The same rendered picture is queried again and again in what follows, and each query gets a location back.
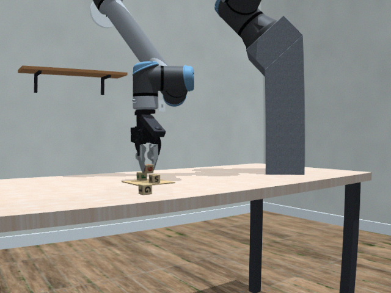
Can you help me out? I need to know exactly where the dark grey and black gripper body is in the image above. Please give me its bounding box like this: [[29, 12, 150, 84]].
[[131, 109, 158, 144]]

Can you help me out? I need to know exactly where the tan square mat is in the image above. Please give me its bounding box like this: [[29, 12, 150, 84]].
[[122, 179, 175, 186]]

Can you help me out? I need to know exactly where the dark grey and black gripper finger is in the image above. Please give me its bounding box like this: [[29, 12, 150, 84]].
[[147, 137, 161, 169], [135, 135, 146, 173]]

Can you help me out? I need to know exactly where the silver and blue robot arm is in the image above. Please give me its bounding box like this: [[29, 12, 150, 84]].
[[93, 0, 277, 137]]

